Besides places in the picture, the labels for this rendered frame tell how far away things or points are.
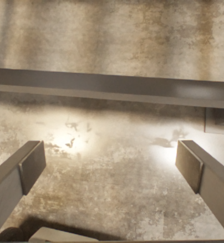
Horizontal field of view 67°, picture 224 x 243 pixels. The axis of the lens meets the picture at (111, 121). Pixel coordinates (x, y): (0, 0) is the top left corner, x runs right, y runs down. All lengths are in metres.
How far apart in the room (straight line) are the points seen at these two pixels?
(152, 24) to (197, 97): 0.58
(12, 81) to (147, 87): 0.39
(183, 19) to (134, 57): 0.30
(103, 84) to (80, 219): 0.62
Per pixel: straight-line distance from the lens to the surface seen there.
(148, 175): 0.80
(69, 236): 0.83
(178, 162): 0.17
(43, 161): 0.17
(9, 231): 0.91
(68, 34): 1.00
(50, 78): 0.53
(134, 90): 0.47
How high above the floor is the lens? 0.78
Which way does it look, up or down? 81 degrees down
